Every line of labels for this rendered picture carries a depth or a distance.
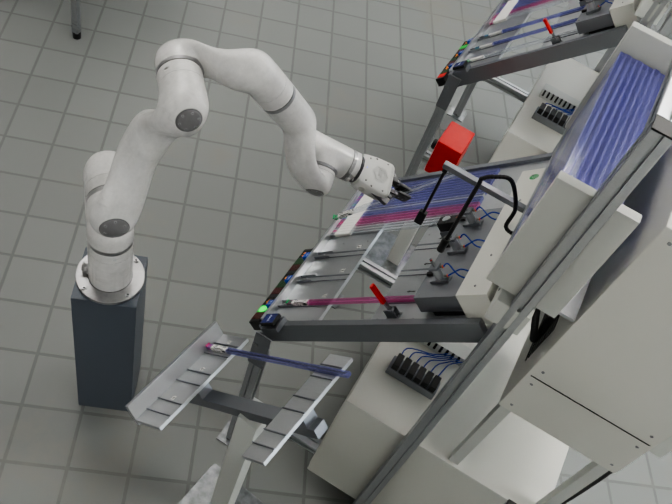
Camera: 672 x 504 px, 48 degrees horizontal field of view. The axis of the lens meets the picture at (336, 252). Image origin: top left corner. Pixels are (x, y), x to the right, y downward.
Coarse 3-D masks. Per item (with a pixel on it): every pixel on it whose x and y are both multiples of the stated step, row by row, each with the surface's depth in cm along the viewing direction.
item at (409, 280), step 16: (512, 176) 217; (480, 208) 211; (432, 240) 209; (416, 256) 207; (432, 256) 203; (400, 272) 204; (416, 272) 200; (400, 288) 198; (416, 288) 194; (400, 304) 192; (416, 304) 188
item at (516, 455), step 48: (384, 384) 225; (480, 384) 233; (336, 432) 234; (384, 432) 220; (432, 432) 219; (528, 432) 227; (336, 480) 257; (432, 480) 226; (480, 480) 214; (528, 480) 218
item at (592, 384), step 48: (624, 240) 154; (624, 288) 142; (528, 336) 198; (576, 336) 157; (624, 336) 150; (528, 384) 175; (576, 384) 167; (624, 384) 159; (480, 432) 199; (576, 432) 178; (624, 432) 170; (576, 480) 192
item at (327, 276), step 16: (336, 240) 237; (352, 240) 232; (368, 240) 227; (320, 256) 232; (336, 256) 228; (352, 256) 224; (320, 272) 225; (336, 272) 221; (352, 272) 217; (304, 288) 222; (320, 288) 218; (336, 288) 213; (288, 320) 212
